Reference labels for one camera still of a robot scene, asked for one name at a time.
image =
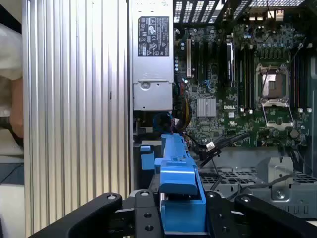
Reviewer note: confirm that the silver chipset heatsink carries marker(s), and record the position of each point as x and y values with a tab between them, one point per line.
206	107

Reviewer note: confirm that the black open PC case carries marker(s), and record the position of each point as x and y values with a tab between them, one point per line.
130	99

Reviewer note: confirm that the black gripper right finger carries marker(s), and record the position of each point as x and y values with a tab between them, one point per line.
267	215

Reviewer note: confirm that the black RAM slot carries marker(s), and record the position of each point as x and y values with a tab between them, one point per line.
239	79
293	79
304	79
298	79
243	79
252	79
308	79
248	79

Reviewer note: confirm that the blue disk carrier with disk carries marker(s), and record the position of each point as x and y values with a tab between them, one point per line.
180	178

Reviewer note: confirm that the black expansion slot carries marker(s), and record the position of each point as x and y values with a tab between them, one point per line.
205	62
196	62
214	57

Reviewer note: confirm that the white expansion slot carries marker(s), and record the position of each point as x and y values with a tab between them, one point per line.
189	58

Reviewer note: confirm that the silver power supply unit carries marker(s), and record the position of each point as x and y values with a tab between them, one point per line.
153	72

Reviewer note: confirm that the metal socket cover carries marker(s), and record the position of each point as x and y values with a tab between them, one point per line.
277	119

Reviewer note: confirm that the green Dell motherboard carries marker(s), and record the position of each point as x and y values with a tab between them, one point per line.
223	129

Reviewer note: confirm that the round coin cell battery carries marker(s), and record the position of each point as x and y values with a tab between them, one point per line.
294	134

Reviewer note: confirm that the perforated metal drive cage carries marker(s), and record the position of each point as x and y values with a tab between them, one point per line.
280	173

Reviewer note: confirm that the CPU socket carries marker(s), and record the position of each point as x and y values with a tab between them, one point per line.
272	81

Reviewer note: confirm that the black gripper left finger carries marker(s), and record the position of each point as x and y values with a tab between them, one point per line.
99	210

